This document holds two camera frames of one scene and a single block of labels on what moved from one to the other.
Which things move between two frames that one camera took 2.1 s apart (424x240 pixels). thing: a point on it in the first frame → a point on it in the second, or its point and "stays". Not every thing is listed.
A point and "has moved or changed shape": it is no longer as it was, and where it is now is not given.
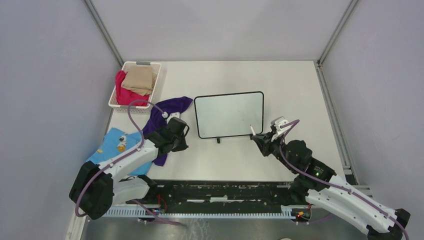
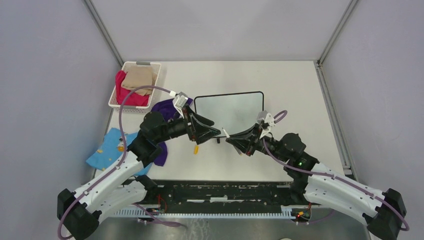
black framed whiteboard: x=229 y=115 stays
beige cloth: x=141 y=79 stays
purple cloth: x=161 y=110 stays
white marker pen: x=253 y=131 has moved or changed shape
